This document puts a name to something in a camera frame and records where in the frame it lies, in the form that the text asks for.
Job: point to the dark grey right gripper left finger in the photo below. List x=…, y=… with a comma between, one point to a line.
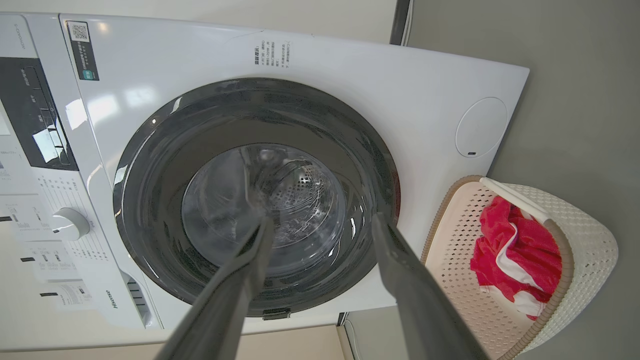
x=225, y=305

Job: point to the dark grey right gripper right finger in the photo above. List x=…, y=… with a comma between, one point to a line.
x=420, y=305

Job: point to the white perforated laundry basket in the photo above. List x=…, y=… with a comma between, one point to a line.
x=575, y=250

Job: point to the red and white garment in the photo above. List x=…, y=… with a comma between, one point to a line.
x=520, y=255

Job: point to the dark round washing machine door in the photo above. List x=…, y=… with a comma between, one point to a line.
x=255, y=195

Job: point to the white washing machine control knob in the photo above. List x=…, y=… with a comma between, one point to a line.
x=71, y=224

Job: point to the white front-load washing machine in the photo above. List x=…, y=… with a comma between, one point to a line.
x=165, y=90

